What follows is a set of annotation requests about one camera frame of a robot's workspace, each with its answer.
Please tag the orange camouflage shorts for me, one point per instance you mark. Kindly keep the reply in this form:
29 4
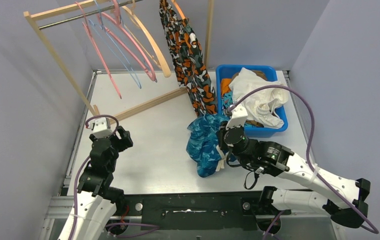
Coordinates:
187 58

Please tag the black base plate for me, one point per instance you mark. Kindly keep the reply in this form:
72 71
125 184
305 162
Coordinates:
243 210

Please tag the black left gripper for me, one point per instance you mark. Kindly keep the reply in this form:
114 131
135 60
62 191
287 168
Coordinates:
120 138

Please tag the thick pink hanger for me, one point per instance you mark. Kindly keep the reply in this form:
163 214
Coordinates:
111 23

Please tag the light blue shark print shorts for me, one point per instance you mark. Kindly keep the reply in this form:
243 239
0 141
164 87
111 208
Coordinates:
227 99

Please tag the white shorts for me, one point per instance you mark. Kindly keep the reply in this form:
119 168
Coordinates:
277 98

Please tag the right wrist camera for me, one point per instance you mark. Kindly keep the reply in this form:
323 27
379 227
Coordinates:
238 116

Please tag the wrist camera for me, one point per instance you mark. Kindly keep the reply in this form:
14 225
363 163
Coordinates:
238 116
101 128

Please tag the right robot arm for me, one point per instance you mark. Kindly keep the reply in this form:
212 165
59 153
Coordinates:
344 200

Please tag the wooden hanger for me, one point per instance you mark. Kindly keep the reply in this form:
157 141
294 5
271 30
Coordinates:
156 57

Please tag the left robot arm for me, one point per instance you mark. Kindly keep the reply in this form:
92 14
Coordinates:
95 176

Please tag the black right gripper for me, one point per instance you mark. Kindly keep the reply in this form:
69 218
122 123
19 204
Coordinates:
223 145

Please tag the orange hanger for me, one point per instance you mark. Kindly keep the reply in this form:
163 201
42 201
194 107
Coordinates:
178 8

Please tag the wooden clothes rack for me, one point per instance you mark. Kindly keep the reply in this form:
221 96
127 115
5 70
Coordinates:
33 18

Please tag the dark blue leaf print shorts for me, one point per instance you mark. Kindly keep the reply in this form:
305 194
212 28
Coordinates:
203 144

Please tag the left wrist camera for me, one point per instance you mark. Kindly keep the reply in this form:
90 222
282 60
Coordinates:
101 128

